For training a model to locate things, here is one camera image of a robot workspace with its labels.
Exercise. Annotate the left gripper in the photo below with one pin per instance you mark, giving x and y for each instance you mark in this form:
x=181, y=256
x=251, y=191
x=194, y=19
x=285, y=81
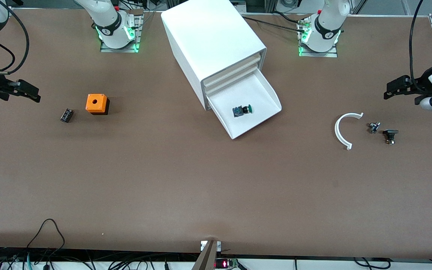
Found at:
x=420, y=83

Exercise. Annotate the green mushroom push button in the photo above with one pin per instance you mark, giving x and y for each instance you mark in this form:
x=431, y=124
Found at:
x=238, y=111

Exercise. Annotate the small black electrical component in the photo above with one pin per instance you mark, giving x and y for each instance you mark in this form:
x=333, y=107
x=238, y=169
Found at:
x=390, y=132

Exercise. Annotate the dark cylindrical capacitor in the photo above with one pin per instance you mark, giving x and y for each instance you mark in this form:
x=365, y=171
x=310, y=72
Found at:
x=66, y=115

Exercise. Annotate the white curved plastic piece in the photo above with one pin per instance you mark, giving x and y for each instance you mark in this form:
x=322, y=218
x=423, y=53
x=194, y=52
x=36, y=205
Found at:
x=336, y=129

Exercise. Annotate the circuit board with red light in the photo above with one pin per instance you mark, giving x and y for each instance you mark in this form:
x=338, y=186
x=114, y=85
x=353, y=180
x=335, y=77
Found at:
x=223, y=264

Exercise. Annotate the small grey metal switch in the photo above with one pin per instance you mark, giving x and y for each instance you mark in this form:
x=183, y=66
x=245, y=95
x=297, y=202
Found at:
x=373, y=127

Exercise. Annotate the orange button enclosure box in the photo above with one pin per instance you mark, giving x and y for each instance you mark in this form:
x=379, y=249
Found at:
x=98, y=107

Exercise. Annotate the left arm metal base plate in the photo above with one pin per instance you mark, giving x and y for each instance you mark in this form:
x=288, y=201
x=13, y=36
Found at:
x=319, y=54

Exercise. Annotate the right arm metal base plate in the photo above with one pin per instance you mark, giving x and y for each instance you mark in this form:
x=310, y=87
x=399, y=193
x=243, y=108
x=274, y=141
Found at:
x=105, y=50

